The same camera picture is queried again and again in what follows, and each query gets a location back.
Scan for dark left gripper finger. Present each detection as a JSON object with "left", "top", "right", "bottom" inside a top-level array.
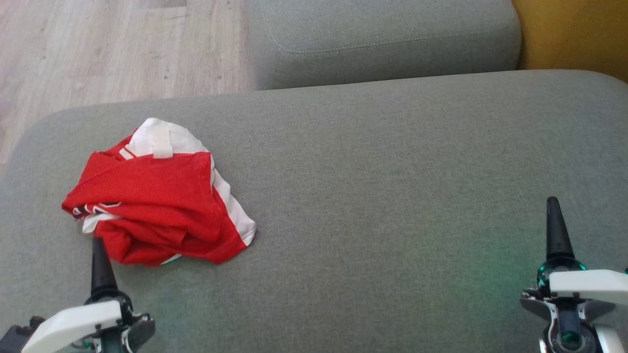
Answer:
[{"left": 90, "top": 238, "right": 119, "bottom": 296}]

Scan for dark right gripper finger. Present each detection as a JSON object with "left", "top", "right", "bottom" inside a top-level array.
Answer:
[{"left": 546, "top": 197, "right": 575, "bottom": 261}]

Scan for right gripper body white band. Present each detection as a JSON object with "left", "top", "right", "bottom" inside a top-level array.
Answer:
[{"left": 521, "top": 258, "right": 628, "bottom": 353}]

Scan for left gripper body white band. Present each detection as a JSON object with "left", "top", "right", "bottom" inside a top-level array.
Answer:
[{"left": 22, "top": 290, "right": 156, "bottom": 353}]

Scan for red shorts with white stripe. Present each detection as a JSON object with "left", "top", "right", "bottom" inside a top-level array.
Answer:
[{"left": 93, "top": 153, "right": 258, "bottom": 268}]

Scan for red Bulls basketball jersey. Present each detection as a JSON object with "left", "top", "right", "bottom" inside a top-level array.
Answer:
[{"left": 61, "top": 118, "right": 216, "bottom": 236}]

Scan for large grey sofa chaise cushion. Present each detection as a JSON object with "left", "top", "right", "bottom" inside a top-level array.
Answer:
[{"left": 0, "top": 69, "right": 628, "bottom": 353}]

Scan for yellow sofa back cushion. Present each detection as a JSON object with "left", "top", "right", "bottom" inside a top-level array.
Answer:
[{"left": 513, "top": 0, "right": 628, "bottom": 83}]

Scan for grey sofa seat cushion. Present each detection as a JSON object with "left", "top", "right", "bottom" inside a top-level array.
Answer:
[{"left": 248, "top": 0, "right": 522, "bottom": 92}]

